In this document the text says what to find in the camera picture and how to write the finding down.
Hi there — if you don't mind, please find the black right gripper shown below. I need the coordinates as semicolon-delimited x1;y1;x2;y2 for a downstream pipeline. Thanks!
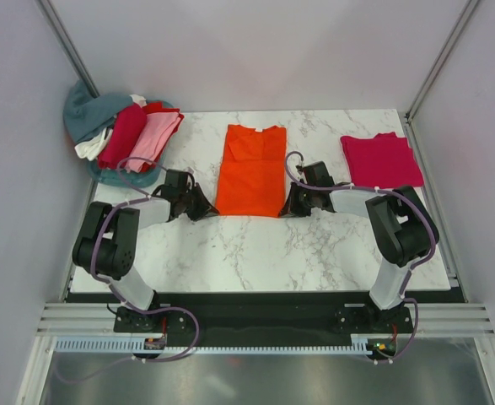
279;181;317;219

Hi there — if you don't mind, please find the orange t shirt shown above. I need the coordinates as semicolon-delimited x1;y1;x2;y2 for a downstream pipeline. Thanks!
215;124;287;218

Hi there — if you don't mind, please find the magenta t shirt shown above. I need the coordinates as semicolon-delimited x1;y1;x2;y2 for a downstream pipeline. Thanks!
340;132;424;189

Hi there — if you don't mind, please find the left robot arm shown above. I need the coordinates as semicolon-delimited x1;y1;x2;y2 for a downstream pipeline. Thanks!
72;170;219;332

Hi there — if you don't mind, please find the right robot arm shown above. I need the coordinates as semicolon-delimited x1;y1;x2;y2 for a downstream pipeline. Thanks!
279;161;439;332

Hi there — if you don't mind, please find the teal laundry basket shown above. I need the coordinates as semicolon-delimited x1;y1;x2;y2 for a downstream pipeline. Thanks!
86;120;183;188

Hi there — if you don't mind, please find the pink t shirt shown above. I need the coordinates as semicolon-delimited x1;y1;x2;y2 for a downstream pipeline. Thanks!
125;112;183;172

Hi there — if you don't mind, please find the crimson t shirt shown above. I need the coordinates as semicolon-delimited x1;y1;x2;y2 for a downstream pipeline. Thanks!
98;104;147;170

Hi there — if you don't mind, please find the grey-teal t shirt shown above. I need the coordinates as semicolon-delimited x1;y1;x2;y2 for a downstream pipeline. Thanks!
62;80;133;144

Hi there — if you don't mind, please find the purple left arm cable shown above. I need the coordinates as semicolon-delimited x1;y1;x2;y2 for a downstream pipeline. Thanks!
52;156;202;383

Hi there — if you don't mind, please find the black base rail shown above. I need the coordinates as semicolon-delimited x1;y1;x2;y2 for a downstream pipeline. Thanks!
63;289;470;348

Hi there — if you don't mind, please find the white slotted cable duct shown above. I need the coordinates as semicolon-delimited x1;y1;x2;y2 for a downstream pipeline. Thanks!
54;336;373;355

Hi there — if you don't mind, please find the left aluminium frame post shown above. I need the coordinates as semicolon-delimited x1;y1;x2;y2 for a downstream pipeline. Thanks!
35;0;100;97

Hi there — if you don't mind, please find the aluminium frame post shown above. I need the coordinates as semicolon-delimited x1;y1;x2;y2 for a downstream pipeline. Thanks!
402;0;482;125
35;0;100;97

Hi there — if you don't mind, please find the right aluminium frame post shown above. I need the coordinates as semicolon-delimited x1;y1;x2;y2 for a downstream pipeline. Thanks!
402;0;482;125

